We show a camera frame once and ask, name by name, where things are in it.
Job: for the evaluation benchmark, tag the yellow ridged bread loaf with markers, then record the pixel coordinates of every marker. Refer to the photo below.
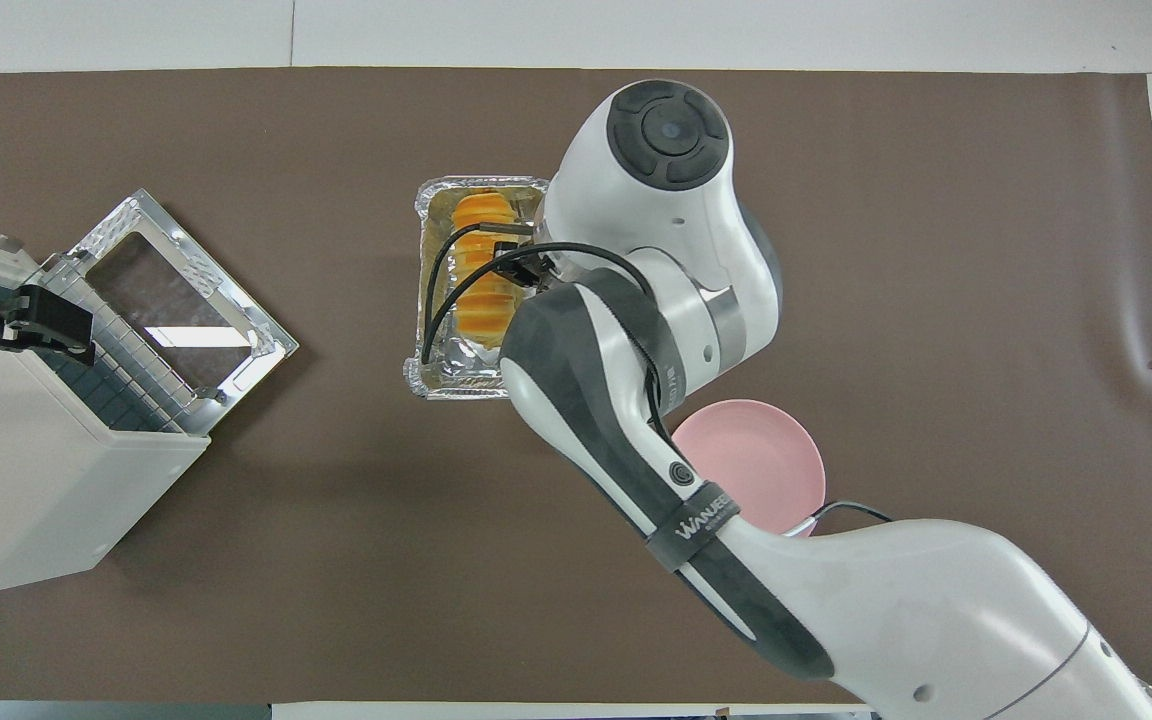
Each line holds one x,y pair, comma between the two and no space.
481,300

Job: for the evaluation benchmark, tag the pink round plate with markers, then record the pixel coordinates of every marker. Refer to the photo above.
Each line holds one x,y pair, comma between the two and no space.
756,465

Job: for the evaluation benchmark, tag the silver aluminium foil tray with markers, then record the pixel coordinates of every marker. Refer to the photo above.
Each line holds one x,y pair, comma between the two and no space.
456,375

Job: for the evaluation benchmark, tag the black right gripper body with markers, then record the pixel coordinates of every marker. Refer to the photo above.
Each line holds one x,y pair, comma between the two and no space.
512,231

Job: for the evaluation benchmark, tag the brown table mat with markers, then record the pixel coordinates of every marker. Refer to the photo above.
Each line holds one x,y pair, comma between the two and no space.
336,560

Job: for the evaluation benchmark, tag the cream toaster oven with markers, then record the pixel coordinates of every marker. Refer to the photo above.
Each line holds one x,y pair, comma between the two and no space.
16,480

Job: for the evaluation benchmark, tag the glass oven door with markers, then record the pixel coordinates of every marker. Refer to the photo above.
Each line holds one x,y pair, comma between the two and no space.
266,345

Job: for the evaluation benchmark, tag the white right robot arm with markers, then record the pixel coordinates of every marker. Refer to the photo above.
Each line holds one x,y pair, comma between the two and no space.
936,600

